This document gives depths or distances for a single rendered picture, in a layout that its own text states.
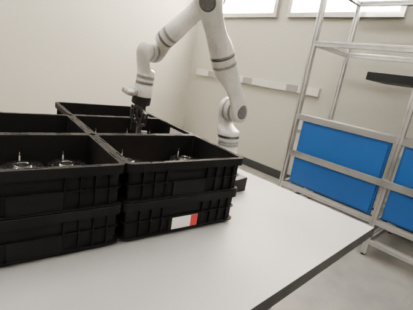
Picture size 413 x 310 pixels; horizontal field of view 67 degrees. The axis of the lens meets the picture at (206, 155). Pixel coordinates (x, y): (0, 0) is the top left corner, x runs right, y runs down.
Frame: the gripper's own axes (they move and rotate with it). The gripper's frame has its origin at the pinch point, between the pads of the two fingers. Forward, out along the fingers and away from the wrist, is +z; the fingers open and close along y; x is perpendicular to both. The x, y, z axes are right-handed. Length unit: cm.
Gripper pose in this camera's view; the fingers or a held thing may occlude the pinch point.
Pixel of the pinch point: (135, 129)
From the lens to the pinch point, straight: 133.4
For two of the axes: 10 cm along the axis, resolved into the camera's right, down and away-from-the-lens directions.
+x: -8.2, -0.3, -5.8
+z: -2.5, 9.2, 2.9
